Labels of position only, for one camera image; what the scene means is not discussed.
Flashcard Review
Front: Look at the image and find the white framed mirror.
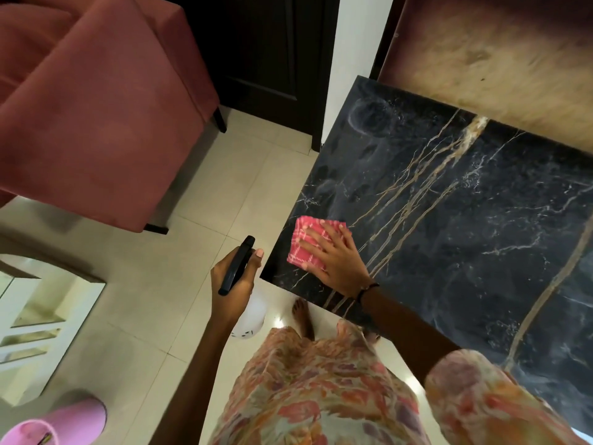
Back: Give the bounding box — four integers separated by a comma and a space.
0, 236, 107, 408

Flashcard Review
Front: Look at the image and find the pink checked cleaning cloth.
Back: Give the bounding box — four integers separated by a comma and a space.
287, 216, 348, 272

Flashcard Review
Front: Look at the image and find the person's right forearm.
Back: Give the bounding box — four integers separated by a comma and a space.
359, 285, 460, 386

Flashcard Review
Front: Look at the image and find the dark wooden door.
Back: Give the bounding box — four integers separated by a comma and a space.
153, 0, 342, 153

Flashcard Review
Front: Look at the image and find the person's left forearm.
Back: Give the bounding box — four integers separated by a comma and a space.
149, 311, 254, 445

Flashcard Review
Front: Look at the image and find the white spray bottle black nozzle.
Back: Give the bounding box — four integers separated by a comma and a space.
218, 235, 269, 340

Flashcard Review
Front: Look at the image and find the person's left hand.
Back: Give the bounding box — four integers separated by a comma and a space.
210, 248, 265, 322

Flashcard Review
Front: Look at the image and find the pink plastic bucket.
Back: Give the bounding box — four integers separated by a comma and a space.
0, 397, 108, 445

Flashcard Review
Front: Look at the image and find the person's right hand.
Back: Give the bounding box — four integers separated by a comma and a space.
299, 220, 372, 300

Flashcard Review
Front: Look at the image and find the red upholstered armchair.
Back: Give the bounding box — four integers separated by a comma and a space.
0, 0, 228, 236

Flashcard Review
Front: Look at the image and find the black wrist bracelet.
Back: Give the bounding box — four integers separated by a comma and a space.
355, 282, 381, 304

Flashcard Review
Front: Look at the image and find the brown wooden panel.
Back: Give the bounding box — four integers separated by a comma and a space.
370, 0, 593, 156

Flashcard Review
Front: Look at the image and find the person's bare foot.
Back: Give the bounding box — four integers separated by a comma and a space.
291, 298, 316, 341

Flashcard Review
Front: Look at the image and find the floral patterned dress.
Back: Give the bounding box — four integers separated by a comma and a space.
208, 319, 587, 445

